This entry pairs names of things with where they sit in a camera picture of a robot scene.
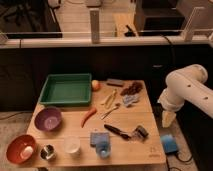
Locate crumpled blue-grey wrapper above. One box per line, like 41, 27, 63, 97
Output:
123, 94, 139, 107

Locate wooden table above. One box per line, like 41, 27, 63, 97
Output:
26, 83, 166, 167

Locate clear plastic bottle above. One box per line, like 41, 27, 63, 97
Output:
96, 141, 111, 158

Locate blue box on floor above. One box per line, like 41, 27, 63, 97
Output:
161, 134, 179, 154

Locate yellow tongs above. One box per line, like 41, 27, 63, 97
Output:
101, 89, 117, 109

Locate white egg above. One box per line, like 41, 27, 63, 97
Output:
20, 146, 34, 159

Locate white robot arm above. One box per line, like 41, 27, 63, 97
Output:
158, 64, 213, 128

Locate white railing bar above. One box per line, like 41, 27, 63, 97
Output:
0, 35, 213, 49

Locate blue sponge cloth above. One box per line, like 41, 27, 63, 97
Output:
90, 132, 109, 147

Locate green plastic tray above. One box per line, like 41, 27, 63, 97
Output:
39, 73, 92, 107

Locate metal spoon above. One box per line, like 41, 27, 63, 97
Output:
101, 103, 121, 120

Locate yellow onion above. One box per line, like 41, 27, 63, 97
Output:
92, 80, 101, 91

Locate purple bowl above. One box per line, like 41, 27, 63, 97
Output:
34, 107, 62, 131

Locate black binder clip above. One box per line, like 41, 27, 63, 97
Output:
132, 125, 149, 141

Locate small metal cup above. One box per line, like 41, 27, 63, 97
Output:
40, 145, 56, 161

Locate black brush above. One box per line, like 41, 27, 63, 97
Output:
104, 124, 131, 140

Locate grey rectangular block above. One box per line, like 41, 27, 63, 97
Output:
106, 79, 124, 87

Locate red bowl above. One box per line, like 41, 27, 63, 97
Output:
6, 134, 37, 164

